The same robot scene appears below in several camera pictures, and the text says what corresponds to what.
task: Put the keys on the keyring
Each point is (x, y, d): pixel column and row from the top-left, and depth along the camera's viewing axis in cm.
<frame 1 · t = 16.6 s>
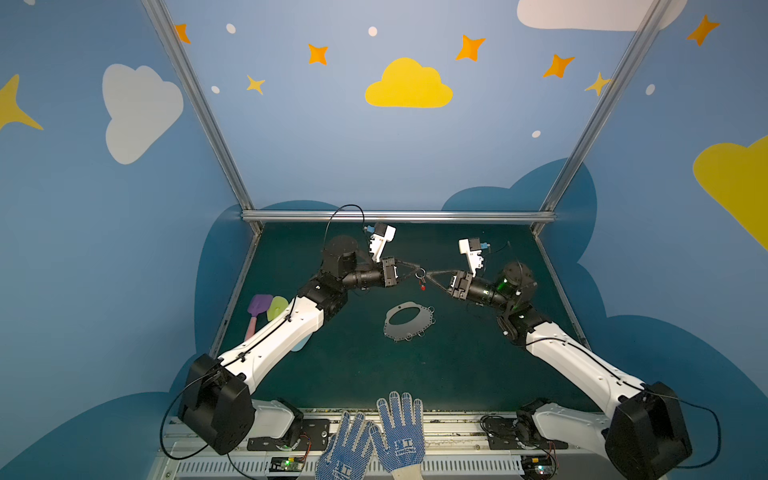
left hand: (421, 271, 67), fingers closed
right hand: (430, 274, 69), fingers closed
grey metal keyring plate: (408, 319, 98), on the table
purple spatula: (258, 305, 98), point 3 cm above the table

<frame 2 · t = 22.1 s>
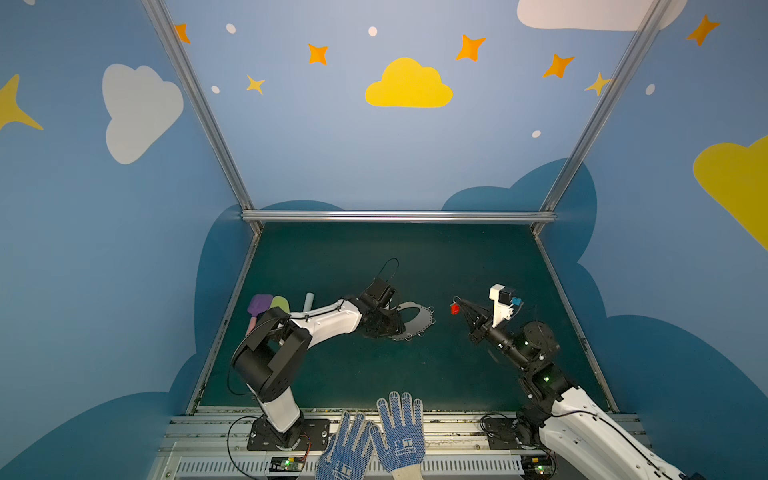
left hand: (404, 330, 88), fingers open
right hand: (464, 299, 73), fingers closed
the named things where they were.

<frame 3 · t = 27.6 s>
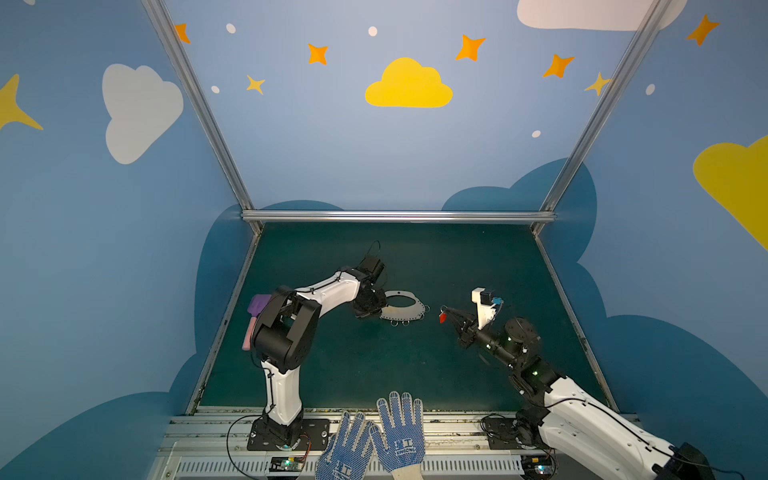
left hand: (388, 311, 94), fingers closed
right hand: (450, 308, 76), fingers closed
grey metal keyring plate: (403, 314, 98), on the table
the other named things where they were.

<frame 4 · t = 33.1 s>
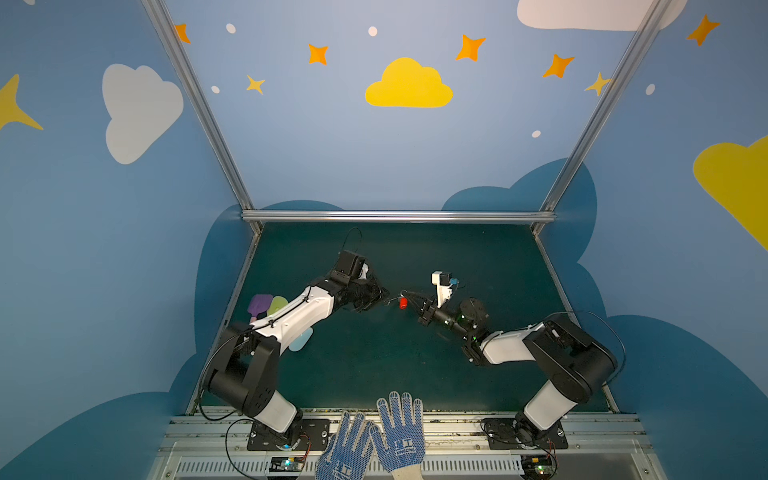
left hand: (394, 293, 85), fingers closed
right hand: (408, 293, 82), fingers closed
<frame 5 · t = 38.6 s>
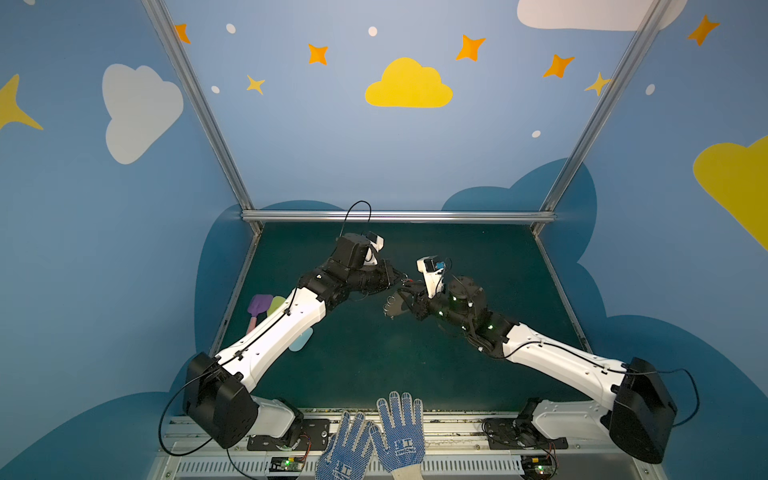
left hand: (408, 275, 74), fingers closed
right hand: (405, 284, 75), fingers open
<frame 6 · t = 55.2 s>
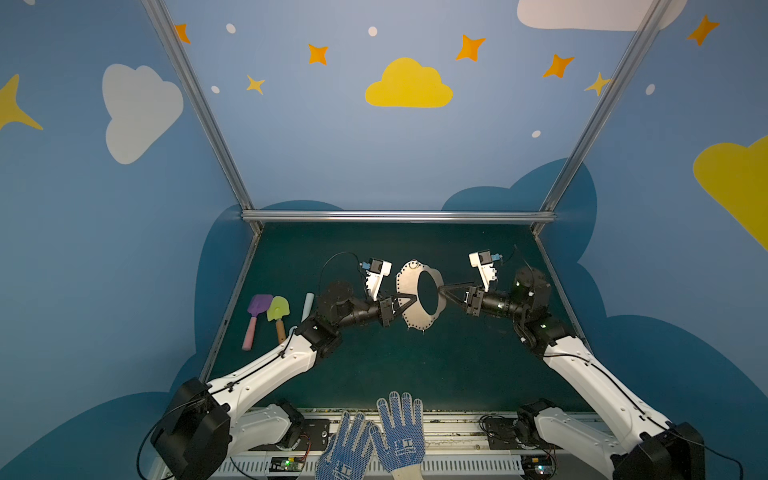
left hand: (418, 302, 68), fingers closed
right hand: (444, 289, 70), fingers closed
